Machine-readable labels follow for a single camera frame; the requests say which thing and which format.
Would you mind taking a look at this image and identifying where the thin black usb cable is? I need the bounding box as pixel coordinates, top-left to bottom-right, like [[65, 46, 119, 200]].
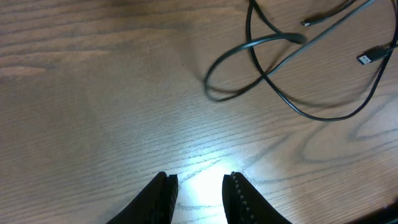
[[245, 0, 398, 122]]

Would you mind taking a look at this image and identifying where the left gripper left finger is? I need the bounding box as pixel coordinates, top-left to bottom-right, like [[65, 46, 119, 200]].
[[107, 172, 178, 224]]

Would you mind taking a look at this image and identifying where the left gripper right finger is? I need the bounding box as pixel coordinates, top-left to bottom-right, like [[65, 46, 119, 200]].
[[222, 172, 291, 224]]

